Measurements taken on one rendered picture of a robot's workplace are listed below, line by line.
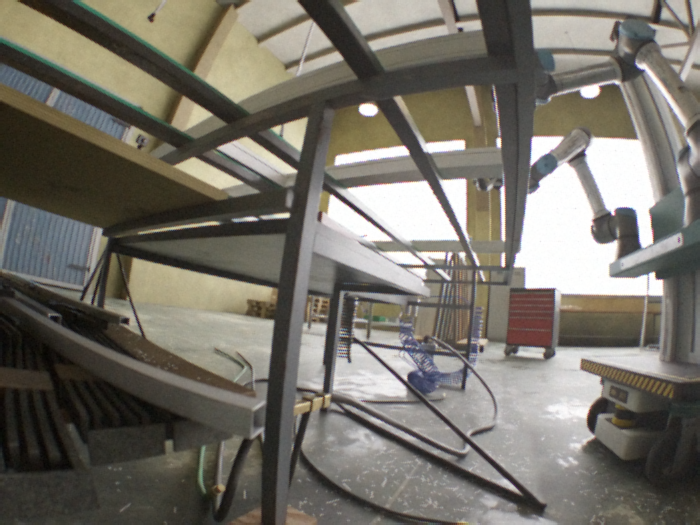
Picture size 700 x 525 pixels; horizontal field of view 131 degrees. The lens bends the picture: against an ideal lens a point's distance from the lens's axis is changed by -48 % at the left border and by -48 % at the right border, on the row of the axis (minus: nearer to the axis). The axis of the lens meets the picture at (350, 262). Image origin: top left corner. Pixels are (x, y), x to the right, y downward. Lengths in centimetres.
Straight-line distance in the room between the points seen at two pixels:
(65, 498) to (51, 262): 626
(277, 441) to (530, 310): 421
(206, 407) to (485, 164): 82
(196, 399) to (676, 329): 141
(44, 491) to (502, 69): 61
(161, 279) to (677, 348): 752
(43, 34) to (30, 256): 438
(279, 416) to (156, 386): 22
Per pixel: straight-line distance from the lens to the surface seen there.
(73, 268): 648
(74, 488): 22
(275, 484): 53
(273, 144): 79
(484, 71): 49
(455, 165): 89
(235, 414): 26
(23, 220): 643
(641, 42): 114
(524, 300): 454
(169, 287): 732
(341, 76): 64
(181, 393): 29
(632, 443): 108
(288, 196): 46
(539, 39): 1044
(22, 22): 793
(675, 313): 138
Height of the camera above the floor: 44
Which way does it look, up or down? 9 degrees up
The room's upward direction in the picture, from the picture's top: 7 degrees clockwise
